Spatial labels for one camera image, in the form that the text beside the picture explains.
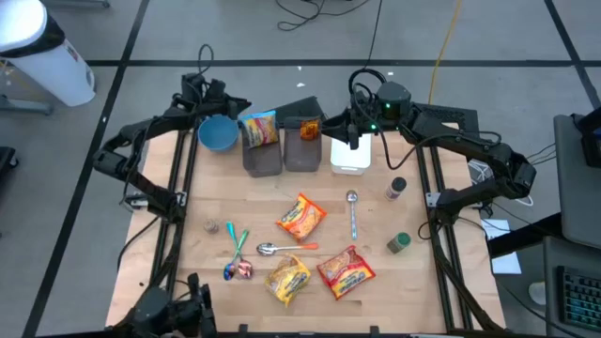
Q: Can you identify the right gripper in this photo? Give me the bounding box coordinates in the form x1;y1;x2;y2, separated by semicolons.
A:
322;112;379;151

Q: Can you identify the black aluminium table frame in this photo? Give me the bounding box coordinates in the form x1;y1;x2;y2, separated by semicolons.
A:
105;119;508;338

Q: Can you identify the white paper sheet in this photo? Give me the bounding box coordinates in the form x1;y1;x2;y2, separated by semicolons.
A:
481;218;522;276

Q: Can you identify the black desk leg bar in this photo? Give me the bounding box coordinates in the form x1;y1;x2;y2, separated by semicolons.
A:
487;213;564;258

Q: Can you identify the coiled black cable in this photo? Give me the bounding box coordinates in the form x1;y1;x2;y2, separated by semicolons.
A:
347;69;389;102

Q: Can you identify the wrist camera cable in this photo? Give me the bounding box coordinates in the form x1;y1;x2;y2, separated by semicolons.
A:
347;82;470;171
196;43;215;79

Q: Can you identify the green-lidded spice jar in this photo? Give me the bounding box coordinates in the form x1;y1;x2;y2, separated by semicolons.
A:
386;231;412;255

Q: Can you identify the blue plastic bowl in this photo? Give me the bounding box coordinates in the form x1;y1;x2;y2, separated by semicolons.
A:
197;115;240;153

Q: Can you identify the orange-handled metal spoon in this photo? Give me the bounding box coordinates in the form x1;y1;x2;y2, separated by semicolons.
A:
255;241;320;257

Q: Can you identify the grey keyboard desk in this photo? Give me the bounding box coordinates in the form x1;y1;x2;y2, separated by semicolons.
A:
543;234;601;338

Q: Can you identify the white trash can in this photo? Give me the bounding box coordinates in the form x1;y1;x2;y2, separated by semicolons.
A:
0;0;97;108

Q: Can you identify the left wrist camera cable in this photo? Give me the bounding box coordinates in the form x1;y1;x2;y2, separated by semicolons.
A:
196;43;215;79

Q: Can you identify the backlit keyboard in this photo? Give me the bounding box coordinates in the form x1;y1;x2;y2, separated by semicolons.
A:
557;266;601;332

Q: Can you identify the grey translucent bin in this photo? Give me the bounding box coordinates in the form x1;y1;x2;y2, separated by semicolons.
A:
241;126;284;178
283;116;324;173

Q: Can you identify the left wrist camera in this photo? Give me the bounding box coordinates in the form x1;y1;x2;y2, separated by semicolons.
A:
208;78;227;100

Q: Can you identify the red ramen packet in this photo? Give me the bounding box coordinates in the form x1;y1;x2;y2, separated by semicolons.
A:
316;244;378;300

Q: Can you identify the black-lidded spice jar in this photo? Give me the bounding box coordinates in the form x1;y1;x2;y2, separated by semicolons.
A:
384;176;408;202

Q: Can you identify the blue-edged ramen packet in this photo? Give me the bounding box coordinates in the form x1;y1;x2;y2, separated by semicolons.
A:
238;110;281;149

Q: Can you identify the yellow creamy chicken ramen packet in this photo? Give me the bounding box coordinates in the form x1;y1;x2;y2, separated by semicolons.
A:
263;253;313;309

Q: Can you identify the taco seasoning mix packet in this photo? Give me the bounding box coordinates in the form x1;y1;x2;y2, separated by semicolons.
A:
300;118;321;142

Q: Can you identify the white computer mouse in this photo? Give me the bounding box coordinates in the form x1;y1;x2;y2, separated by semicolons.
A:
529;281;548;306

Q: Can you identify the tangled black floor cable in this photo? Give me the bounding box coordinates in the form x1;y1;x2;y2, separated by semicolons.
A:
274;0;373;32

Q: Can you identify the green-handled iridescent spoon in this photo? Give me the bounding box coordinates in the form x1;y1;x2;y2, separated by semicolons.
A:
222;228;251;282

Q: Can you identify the black chair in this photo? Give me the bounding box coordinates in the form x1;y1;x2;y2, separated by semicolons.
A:
570;105;601;169

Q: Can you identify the black floor object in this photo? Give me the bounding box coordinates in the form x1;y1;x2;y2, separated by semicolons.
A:
0;146;20;173

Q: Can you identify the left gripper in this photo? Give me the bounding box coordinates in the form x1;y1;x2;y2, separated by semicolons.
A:
199;95;254;122

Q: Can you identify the white cable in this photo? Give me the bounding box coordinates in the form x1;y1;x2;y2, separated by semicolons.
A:
469;158;535;207

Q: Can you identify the grey table foot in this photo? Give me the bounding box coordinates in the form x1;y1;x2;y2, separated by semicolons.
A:
40;0;112;8
0;95;54;116

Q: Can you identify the black pad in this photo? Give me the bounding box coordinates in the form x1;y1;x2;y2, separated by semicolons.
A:
271;96;326;129

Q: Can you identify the blue-handled metal spoon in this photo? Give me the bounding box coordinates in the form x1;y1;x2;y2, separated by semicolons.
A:
346;189;360;241

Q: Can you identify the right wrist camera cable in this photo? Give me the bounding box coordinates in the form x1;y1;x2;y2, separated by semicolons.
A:
347;82;470;171

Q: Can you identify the straight black floor cable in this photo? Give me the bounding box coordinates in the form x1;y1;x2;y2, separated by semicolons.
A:
363;0;384;69

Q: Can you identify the teal-handled iridescent spoon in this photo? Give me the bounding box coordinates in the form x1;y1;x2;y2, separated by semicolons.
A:
225;221;255;281

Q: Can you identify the black power cable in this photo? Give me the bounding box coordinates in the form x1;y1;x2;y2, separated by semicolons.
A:
116;214;162;273

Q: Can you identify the white plastic bin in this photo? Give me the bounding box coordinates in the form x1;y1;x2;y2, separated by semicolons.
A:
330;132;373;177

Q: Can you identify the orange chicken ramen packet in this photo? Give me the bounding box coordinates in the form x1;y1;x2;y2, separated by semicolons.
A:
275;192;329;243

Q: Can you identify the yellow cable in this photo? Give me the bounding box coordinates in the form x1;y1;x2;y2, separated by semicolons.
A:
427;0;465;105

